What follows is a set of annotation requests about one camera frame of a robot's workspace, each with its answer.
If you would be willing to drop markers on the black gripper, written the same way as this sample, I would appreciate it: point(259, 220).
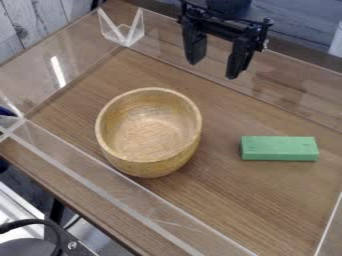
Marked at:
point(223, 19)

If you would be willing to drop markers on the green rectangular block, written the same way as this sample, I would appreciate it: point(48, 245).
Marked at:
point(279, 148)

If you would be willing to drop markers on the brown wooden bowl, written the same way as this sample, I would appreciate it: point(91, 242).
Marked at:
point(148, 131)

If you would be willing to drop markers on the clear acrylic tray walls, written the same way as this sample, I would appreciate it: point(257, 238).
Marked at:
point(221, 206)

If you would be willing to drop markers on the black table leg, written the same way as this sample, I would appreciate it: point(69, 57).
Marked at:
point(56, 211)

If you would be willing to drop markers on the black metal bracket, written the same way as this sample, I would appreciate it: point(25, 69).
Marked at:
point(72, 246)

